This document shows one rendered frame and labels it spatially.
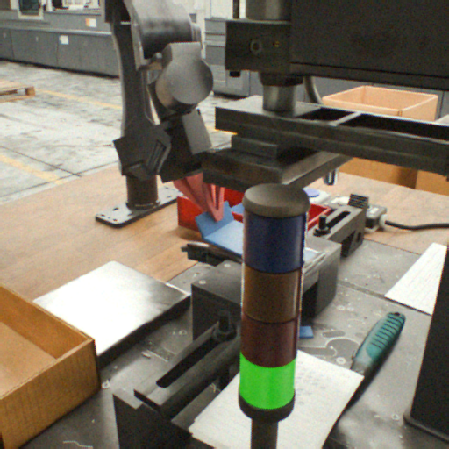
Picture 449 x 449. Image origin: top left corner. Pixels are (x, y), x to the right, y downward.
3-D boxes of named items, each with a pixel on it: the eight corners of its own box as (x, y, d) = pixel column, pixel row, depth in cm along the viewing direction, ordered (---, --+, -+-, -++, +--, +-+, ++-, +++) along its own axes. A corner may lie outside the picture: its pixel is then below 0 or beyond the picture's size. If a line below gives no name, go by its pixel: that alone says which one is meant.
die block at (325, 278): (276, 274, 77) (278, 231, 74) (335, 296, 72) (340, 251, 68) (192, 340, 63) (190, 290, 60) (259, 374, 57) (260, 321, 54)
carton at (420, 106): (350, 167, 355) (359, 84, 331) (426, 185, 323) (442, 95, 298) (305, 189, 315) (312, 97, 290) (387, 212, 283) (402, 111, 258)
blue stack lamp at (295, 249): (264, 236, 32) (266, 188, 31) (317, 253, 30) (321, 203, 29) (229, 259, 30) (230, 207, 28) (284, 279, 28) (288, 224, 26)
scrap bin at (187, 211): (217, 204, 102) (217, 177, 99) (329, 238, 88) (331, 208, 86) (177, 224, 93) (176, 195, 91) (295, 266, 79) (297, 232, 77)
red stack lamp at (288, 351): (260, 324, 35) (262, 283, 34) (308, 345, 33) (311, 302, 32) (228, 352, 33) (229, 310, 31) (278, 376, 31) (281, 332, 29)
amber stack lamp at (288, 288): (262, 281, 34) (264, 238, 33) (312, 301, 32) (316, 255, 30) (229, 307, 31) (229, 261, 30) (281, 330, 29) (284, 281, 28)
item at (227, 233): (224, 218, 73) (225, 200, 72) (317, 256, 65) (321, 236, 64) (193, 235, 68) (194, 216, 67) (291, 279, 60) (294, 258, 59)
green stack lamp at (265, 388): (259, 362, 37) (260, 325, 36) (303, 384, 35) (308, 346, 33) (228, 391, 34) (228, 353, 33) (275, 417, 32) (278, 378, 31)
